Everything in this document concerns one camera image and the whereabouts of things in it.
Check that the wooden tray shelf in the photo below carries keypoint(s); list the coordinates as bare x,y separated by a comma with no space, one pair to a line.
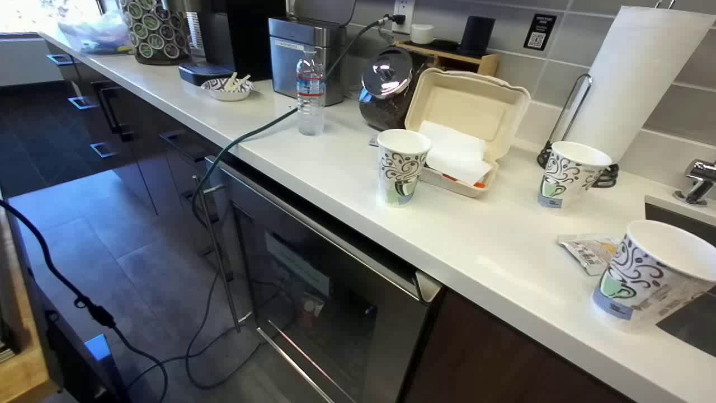
456,61

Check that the chrome sink faucet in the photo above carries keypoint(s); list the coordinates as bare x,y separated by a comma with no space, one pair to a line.
702,180

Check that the blue patterned small plate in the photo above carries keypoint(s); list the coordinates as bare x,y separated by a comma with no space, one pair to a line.
226,91

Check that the coffee pod carousel rack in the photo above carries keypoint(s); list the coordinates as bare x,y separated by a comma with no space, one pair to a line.
158,30

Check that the patterned paper cup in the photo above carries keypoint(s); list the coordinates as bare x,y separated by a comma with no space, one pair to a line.
569,174
657,271
402,158

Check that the patterned paper cup near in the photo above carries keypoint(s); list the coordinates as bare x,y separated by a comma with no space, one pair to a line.
657,271

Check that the crumpled snack wrapper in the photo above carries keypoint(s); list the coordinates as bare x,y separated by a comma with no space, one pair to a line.
592,251

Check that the beige clamshell takeout box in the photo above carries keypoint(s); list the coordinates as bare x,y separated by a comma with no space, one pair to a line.
470,105

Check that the white tissue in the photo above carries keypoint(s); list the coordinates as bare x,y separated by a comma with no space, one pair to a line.
456,153

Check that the clear plastic water bottle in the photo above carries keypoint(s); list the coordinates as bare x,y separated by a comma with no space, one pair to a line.
310,92

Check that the black wall label plate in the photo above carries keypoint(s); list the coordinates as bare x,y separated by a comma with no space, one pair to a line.
540,33

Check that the patterned paper cup back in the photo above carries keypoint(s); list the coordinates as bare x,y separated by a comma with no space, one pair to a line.
569,174

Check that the stainless dishwasher front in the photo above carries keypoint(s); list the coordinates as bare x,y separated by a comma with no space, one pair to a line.
344,313

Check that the patterned paper cup centre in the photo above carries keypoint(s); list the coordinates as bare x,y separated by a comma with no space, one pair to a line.
402,158

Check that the white wall outlet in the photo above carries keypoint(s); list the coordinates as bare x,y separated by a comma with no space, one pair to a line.
404,12

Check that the black wire towel holder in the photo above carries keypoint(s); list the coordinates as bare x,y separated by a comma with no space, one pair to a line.
565,122

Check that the black round coffee pot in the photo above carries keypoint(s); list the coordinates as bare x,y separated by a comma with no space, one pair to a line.
385,89

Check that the black silver Keurig machine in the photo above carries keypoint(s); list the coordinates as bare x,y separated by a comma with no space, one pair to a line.
233,40

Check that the clear plastic bag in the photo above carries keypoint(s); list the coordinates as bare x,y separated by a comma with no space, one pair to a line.
97,34

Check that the white paper towel roll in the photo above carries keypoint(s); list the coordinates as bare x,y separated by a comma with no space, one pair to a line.
641,56

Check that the steel condiment bin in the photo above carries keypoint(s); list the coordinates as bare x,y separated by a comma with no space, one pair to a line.
290,42

